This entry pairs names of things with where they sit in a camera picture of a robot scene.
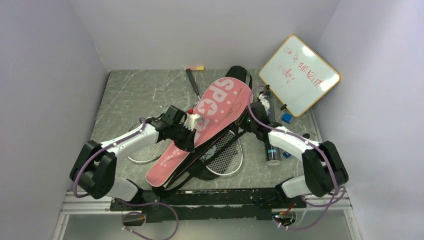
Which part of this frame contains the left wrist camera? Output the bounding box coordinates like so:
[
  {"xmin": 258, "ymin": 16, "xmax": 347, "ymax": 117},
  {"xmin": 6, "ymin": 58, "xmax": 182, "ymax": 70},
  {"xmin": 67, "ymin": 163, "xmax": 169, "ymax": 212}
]
[{"xmin": 183, "ymin": 108, "xmax": 203, "ymax": 131}]

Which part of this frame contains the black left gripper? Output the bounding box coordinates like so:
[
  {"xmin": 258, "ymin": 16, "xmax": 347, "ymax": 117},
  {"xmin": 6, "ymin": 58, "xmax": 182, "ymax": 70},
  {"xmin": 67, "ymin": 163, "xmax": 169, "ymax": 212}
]
[{"xmin": 169, "ymin": 123, "xmax": 197, "ymax": 153}]

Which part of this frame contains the pink racket bag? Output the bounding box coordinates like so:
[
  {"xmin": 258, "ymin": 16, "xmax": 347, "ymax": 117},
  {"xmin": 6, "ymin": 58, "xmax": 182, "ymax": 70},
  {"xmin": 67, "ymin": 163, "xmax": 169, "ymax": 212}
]
[{"xmin": 145, "ymin": 77, "xmax": 251, "ymax": 187}]

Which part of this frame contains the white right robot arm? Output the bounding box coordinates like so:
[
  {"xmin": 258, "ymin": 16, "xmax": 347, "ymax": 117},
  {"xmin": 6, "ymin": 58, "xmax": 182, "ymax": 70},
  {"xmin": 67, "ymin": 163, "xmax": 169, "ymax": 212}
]
[{"xmin": 247, "ymin": 92, "xmax": 349, "ymax": 208}]

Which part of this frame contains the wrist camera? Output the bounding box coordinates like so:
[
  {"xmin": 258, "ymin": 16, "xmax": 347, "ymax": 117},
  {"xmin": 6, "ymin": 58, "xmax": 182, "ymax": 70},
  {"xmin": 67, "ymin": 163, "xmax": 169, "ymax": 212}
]
[
  {"xmin": 257, "ymin": 94, "xmax": 270, "ymax": 108},
  {"xmin": 183, "ymin": 108, "xmax": 203, "ymax": 131}
]

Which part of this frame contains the black racket bag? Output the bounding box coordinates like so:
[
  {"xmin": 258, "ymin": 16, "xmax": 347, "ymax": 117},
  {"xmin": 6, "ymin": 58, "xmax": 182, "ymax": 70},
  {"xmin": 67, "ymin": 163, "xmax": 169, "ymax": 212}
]
[{"xmin": 168, "ymin": 66, "xmax": 252, "ymax": 187}]

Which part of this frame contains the whiteboard with yellow frame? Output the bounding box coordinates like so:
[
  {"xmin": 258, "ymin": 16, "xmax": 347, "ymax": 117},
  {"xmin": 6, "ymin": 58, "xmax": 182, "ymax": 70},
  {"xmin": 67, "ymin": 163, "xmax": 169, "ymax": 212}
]
[{"xmin": 258, "ymin": 35, "xmax": 342, "ymax": 117}]

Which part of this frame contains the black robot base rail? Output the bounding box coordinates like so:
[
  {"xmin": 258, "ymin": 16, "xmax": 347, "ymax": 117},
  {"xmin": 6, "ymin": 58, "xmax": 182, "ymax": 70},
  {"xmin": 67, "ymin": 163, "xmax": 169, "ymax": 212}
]
[{"xmin": 110, "ymin": 187, "xmax": 306, "ymax": 223}]

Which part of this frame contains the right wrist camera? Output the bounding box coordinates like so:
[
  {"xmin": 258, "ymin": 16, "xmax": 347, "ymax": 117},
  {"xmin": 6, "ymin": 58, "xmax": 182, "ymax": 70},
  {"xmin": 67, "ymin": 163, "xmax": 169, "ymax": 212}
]
[{"xmin": 257, "ymin": 94, "xmax": 270, "ymax": 108}]

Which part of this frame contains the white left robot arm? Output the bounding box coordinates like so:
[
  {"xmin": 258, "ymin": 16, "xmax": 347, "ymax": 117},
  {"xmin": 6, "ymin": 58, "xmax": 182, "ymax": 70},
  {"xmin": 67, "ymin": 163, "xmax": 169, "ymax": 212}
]
[{"xmin": 69, "ymin": 105, "xmax": 203, "ymax": 210}]

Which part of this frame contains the black shuttlecock tube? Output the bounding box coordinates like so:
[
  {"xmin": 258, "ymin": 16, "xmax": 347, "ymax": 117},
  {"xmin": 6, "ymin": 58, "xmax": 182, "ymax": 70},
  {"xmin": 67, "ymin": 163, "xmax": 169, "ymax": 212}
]
[{"xmin": 263, "ymin": 90, "xmax": 282, "ymax": 166}]

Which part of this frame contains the yellow pink marker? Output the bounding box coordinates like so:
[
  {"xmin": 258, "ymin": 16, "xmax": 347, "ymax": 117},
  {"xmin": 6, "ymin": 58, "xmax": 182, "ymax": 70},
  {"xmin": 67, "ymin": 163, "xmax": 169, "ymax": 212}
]
[{"xmin": 184, "ymin": 66, "xmax": 205, "ymax": 71}]

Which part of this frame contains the white racket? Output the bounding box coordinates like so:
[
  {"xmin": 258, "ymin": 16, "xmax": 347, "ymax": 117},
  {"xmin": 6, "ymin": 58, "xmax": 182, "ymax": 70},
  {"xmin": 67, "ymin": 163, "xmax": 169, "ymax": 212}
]
[
  {"xmin": 200, "ymin": 130, "xmax": 243, "ymax": 176},
  {"xmin": 128, "ymin": 70, "xmax": 201, "ymax": 165}
]

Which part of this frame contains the white racket left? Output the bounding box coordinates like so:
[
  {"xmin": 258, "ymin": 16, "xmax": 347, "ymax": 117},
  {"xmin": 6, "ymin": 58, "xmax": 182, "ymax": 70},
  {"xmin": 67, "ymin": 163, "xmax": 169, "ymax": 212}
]
[{"xmin": 128, "ymin": 70, "xmax": 201, "ymax": 165}]

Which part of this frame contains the white racket right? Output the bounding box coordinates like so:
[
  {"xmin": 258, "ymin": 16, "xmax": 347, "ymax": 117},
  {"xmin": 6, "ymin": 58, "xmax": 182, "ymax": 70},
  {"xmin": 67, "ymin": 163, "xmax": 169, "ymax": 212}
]
[{"xmin": 200, "ymin": 130, "xmax": 243, "ymax": 176}]

